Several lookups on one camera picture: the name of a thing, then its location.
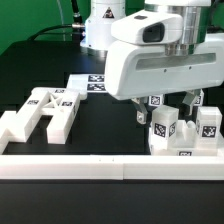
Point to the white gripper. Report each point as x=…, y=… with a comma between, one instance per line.
x=137, y=64

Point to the white chair seat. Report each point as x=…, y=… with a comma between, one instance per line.
x=184, y=144

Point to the white chair back frame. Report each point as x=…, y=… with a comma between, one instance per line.
x=60, y=104

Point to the white tagged cube near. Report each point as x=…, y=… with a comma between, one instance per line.
x=156, y=100

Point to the white tagged cube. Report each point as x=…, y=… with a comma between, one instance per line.
x=156, y=100
x=199, y=101

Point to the white tagged cube far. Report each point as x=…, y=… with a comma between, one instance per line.
x=199, y=101

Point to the white U-shaped fence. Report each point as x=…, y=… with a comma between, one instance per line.
x=95, y=167

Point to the white marker base plate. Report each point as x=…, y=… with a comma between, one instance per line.
x=86, y=83

